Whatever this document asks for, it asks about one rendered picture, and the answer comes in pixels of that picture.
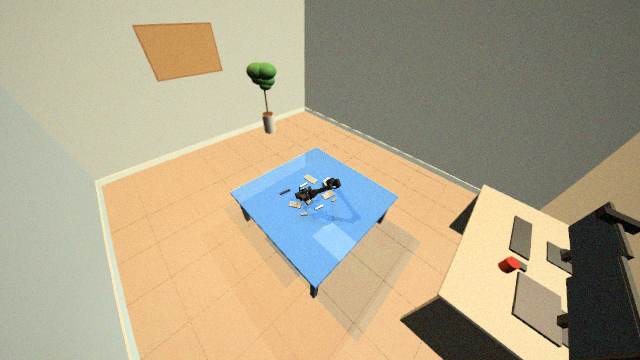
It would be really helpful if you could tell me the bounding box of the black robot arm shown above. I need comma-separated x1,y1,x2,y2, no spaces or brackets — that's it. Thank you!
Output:
298,177,341,202

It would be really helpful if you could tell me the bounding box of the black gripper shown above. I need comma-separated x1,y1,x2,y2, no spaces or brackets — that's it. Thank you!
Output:
295,186,312,199

